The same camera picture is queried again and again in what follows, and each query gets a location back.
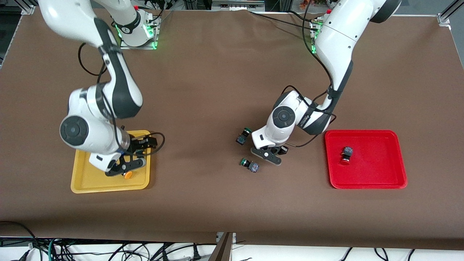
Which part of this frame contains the aluminium frame profile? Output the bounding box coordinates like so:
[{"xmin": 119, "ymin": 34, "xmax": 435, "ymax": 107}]
[
  {"xmin": 437, "ymin": 0, "xmax": 464, "ymax": 26},
  {"xmin": 21, "ymin": 0, "xmax": 37, "ymax": 16}
]

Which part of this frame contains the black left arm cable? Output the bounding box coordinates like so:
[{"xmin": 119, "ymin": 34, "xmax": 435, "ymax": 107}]
[{"xmin": 281, "ymin": 0, "xmax": 337, "ymax": 148}]

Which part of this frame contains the yellow plastic tray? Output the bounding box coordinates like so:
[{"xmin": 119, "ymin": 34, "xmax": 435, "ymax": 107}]
[{"xmin": 70, "ymin": 130, "xmax": 152, "ymax": 194}]

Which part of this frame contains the brown table support beam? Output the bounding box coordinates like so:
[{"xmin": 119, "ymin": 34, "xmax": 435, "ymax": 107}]
[{"xmin": 208, "ymin": 232, "xmax": 234, "ymax": 261}]

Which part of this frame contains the teal floor cable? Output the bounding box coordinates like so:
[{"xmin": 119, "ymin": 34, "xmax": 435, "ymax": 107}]
[{"xmin": 46, "ymin": 237, "xmax": 59, "ymax": 261}]

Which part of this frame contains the brown table mat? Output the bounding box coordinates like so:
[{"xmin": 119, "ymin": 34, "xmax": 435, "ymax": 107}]
[{"xmin": 0, "ymin": 7, "xmax": 464, "ymax": 250}]

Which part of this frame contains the black arched floor cable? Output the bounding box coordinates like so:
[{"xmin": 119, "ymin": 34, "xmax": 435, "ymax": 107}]
[{"xmin": 0, "ymin": 220, "xmax": 40, "ymax": 250}]

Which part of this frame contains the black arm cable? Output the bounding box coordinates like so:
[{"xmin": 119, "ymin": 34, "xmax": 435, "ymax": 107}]
[
  {"xmin": 78, "ymin": 43, "xmax": 166, "ymax": 155},
  {"xmin": 281, "ymin": 0, "xmax": 337, "ymax": 148}
]

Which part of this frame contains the red push button switch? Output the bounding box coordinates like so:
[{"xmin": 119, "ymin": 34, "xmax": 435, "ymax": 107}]
[{"xmin": 340, "ymin": 146, "xmax": 354, "ymax": 166}]

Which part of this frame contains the long black table cable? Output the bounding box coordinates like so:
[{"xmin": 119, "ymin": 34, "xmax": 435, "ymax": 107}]
[{"xmin": 248, "ymin": 10, "xmax": 319, "ymax": 31}]

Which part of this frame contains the red plastic tray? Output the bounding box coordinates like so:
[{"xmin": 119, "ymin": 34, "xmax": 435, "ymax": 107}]
[{"xmin": 324, "ymin": 129, "xmax": 408, "ymax": 190}]

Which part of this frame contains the white metal bracket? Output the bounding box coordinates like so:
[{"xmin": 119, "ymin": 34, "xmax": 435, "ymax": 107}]
[{"xmin": 216, "ymin": 232, "xmax": 237, "ymax": 244}]

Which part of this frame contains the grey metal device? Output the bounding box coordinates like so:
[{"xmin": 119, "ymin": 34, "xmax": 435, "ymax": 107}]
[{"xmin": 212, "ymin": 0, "xmax": 266, "ymax": 11}]

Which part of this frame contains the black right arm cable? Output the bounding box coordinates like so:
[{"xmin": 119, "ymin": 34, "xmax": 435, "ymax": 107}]
[{"xmin": 78, "ymin": 43, "xmax": 166, "ymax": 155}]

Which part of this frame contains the green push button switch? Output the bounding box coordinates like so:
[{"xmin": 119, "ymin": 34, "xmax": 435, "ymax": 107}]
[
  {"xmin": 236, "ymin": 127, "xmax": 253, "ymax": 145},
  {"xmin": 239, "ymin": 158, "xmax": 260, "ymax": 173}
]

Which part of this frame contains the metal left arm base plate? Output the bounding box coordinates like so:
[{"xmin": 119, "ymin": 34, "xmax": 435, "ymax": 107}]
[{"xmin": 309, "ymin": 18, "xmax": 325, "ymax": 55}]

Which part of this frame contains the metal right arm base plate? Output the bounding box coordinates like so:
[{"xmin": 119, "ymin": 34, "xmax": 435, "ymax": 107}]
[{"xmin": 120, "ymin": 16, "xmax": 161, "ymax": 50}]

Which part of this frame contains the short black table cable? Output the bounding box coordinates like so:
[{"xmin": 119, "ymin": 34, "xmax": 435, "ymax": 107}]
[{"xmin": 288, "ymin": 10, "xmax": 315, "ymax": 23}]

